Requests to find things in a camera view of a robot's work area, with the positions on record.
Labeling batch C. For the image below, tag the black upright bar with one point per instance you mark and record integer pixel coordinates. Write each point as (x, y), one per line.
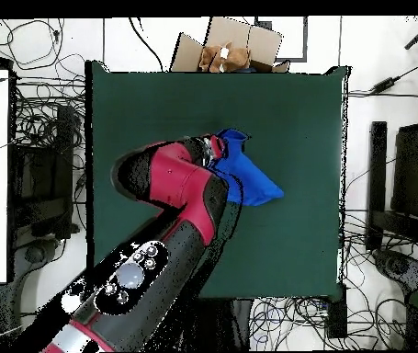
(377, 165)

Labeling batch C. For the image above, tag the brown plush toy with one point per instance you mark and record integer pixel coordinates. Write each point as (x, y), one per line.
(230, 59)

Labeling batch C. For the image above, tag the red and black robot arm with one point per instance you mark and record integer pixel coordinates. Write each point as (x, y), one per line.
(179, 176)

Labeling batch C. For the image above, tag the grey floor frame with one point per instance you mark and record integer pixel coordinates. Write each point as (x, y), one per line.
(305, 40)

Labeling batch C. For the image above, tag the dark stand foot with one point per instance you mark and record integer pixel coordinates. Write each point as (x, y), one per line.
(34, 253)
(397, 264)

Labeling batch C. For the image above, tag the brown cardboard box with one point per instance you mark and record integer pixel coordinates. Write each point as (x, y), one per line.
(263, 40)

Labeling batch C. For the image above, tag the black equipment case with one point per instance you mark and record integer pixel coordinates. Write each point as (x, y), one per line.
(43, 176)

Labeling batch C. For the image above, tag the blue laundry item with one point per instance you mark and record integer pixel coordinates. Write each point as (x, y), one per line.
(249, 180)

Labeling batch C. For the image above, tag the dark green table cloth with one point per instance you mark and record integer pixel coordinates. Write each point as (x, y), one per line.
(285, 239)

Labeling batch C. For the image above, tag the black chair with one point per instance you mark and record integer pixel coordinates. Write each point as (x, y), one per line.
(412, 165)

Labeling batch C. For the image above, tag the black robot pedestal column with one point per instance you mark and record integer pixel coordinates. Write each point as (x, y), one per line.
(239, 323)

